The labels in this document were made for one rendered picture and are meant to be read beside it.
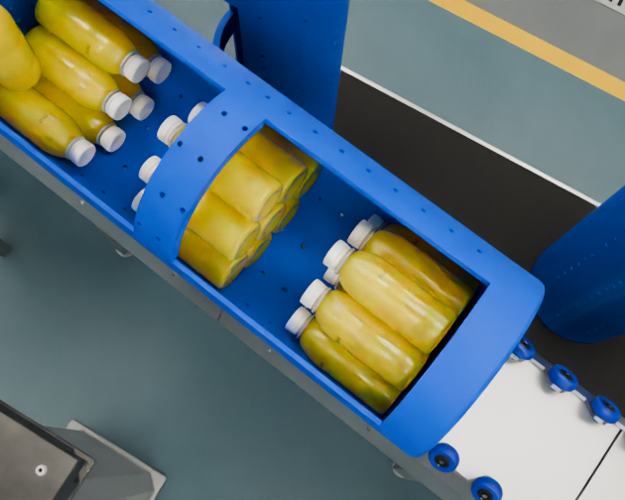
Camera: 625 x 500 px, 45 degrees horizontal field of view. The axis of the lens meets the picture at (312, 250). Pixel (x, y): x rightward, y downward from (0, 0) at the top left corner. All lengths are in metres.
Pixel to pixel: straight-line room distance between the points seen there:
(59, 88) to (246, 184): 0.39
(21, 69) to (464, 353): 0.70
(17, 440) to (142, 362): 1.12
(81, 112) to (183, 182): 0.32
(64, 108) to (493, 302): 0.70
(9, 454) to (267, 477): 1.13
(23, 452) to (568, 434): 0.77
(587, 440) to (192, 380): 1.18
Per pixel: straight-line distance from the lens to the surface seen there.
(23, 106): 1.18
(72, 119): 1.18
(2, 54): 1.09
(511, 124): 2.39
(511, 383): 1.20
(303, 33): 1.39
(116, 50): 1.13
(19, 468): 1.03
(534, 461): 1.20
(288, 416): 2.07
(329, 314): 0.97
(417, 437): 0.93
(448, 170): 2.11
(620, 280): 1.62
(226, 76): 0.99
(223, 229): 0.99
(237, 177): 0.97
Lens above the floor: 2.07
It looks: 74 degrees down
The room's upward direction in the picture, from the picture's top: 6 degrees clockwise
